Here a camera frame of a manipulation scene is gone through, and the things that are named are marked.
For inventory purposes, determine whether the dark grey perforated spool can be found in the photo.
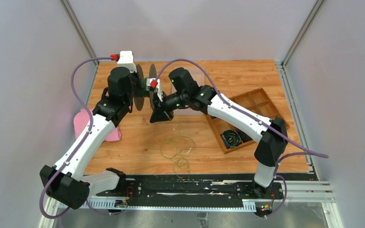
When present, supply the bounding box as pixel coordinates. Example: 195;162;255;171
134;64;156;111

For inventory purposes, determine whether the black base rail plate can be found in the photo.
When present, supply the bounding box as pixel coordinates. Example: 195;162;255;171
98;173;284;208

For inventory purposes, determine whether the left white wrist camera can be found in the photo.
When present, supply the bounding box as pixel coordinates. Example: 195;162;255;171
117;50;137;73

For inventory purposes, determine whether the green wire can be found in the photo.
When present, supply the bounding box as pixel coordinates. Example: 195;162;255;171
143;80;196;181

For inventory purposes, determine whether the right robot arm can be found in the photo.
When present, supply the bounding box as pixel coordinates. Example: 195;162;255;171
147;65;288;198

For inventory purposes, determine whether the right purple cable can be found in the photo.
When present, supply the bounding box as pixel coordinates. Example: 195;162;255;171
152;58;329;218

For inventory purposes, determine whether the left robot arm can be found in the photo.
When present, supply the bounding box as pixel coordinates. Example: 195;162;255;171
39;65;144;209

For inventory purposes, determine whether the wooden compartment tray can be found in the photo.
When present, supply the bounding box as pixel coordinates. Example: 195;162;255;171
206;88;285;154

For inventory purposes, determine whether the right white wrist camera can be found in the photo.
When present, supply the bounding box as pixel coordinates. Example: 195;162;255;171
149;78;163;102

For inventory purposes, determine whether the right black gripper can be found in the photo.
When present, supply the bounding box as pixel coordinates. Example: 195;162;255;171
150;91;187;124

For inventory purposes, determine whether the pink cloth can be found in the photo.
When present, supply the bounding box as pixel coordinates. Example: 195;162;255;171
73;109;122;142

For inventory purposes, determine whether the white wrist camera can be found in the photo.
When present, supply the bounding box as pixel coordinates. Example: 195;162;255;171
117;50;137;73
149;78;163;102

